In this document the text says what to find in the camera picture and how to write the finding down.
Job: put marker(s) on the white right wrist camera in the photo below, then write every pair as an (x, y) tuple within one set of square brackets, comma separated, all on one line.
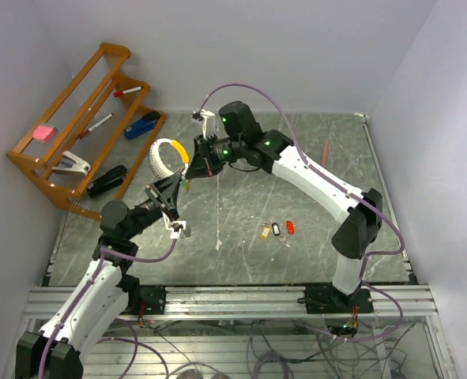
[(208, 122)]

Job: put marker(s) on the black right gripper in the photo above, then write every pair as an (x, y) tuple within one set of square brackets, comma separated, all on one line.
[(202, 164)]

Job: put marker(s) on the wooden tiered rack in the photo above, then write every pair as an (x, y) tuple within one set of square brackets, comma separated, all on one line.
[(84, 101)]

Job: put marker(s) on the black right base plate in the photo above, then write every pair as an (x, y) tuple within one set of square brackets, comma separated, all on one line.
[(326, 299)]

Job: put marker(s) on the black key tag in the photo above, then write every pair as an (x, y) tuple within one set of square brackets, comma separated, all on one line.
[(276, 229)]

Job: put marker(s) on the black stapler on rack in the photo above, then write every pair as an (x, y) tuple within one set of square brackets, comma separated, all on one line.
[(108, 181)]

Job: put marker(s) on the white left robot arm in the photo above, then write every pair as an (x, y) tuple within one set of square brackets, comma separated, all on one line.
[(59, 348)]

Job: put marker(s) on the red key tag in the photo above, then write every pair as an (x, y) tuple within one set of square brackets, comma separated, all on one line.
[(290, 227)]

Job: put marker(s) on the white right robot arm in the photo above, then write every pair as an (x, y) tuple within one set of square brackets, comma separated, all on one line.
[(234, 134)]

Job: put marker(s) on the pink eraser block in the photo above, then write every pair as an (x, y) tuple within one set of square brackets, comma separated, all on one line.
[(44, 133)]

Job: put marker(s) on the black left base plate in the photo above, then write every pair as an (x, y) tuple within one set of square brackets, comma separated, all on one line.
[(153, 300)]

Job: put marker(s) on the aluminium mounting rail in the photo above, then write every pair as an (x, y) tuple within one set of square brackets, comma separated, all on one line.
[(223, 303)]

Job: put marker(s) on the blue stapler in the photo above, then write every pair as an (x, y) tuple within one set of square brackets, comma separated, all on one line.
[(143, 125)]

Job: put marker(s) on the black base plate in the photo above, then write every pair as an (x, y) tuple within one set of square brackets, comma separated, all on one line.
[(326, 299), (153, 300)]

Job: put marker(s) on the orange pencil on table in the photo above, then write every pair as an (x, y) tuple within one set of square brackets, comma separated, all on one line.
[(324, 153)]

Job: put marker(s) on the yellow handled chain keyring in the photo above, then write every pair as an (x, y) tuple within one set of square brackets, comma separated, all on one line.
[(166, 157)]

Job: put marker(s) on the bare metal key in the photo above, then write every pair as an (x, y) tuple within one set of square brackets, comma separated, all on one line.
[(283, 241)]

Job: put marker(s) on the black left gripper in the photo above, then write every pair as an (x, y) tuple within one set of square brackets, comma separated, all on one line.
[(165, 185)]

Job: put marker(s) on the white binder clip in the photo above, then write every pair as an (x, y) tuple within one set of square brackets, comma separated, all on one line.
[(72, 164)]

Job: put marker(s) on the red capped marker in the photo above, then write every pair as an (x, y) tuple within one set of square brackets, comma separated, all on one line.
[(122, 93)]

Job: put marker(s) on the yellow key tag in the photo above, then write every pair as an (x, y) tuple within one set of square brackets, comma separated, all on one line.
[(266, 230)]

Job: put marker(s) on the white marker pen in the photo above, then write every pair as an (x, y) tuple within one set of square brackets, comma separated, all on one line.
[(95, 126)]

